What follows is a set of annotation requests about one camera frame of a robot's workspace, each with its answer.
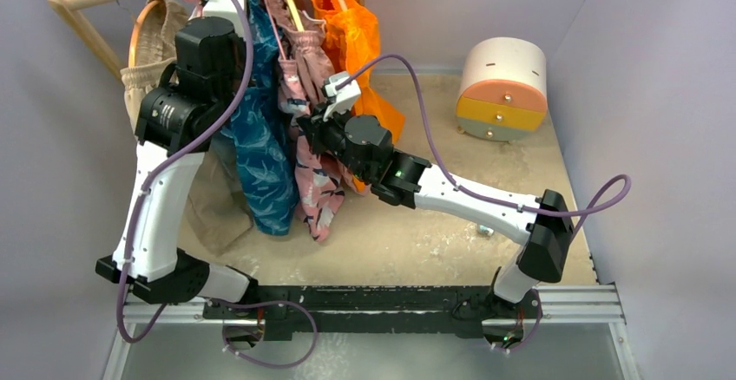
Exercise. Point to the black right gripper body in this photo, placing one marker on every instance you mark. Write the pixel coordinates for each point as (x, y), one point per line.
(328, 137)

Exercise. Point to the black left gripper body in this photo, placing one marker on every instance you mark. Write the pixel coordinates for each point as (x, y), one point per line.
(238, 75)

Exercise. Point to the blue leaf-print shorts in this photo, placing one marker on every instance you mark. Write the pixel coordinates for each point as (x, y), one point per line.
(258, 131)

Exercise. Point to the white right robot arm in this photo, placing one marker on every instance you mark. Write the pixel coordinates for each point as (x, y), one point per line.
(538, 224)

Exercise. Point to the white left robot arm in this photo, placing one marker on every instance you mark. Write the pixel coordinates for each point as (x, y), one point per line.
(171, 142)

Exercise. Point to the pink navy patterned shorts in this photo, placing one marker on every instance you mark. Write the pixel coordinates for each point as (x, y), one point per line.
(317, 177)

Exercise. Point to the orange hanger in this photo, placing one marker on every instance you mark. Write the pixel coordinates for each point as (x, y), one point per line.
(137, 27)

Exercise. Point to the thin pink hanger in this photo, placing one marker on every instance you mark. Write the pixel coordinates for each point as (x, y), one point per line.
(276, 33)

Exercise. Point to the dusty pink shorts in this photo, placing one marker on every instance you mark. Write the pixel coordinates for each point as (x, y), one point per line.
(306, 47)

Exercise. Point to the orange shorts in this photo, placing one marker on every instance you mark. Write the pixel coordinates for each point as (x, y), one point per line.
(352, 39)

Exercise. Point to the beige shorts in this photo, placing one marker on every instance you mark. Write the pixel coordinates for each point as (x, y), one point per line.
(206, 201)

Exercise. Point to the round pastel drawer box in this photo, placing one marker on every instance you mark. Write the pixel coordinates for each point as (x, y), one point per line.
(503, 91)

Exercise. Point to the light blue stapler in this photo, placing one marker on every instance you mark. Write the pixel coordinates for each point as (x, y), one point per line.
(485, 231)

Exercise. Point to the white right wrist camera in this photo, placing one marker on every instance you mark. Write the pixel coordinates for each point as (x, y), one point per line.
(341, 93)

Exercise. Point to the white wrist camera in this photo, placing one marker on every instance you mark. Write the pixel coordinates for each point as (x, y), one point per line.
(341, 93)
(227, 9)

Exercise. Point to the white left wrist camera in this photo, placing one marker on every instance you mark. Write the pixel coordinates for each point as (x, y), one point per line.
(227, 9)

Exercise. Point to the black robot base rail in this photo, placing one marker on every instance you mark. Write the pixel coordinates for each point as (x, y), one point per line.
(465, 311)

